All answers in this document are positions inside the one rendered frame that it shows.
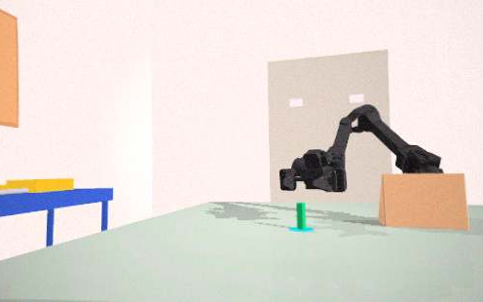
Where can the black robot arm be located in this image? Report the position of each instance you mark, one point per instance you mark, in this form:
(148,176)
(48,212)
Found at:
(411,159)

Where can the green rectangular post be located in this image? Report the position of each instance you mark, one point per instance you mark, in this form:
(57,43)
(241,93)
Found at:
(300,212)

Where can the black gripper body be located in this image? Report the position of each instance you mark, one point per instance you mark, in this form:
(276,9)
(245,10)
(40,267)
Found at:
(312,174)

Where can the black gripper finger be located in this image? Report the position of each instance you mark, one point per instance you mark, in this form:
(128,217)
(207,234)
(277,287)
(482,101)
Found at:
(288,180)
(327,181)

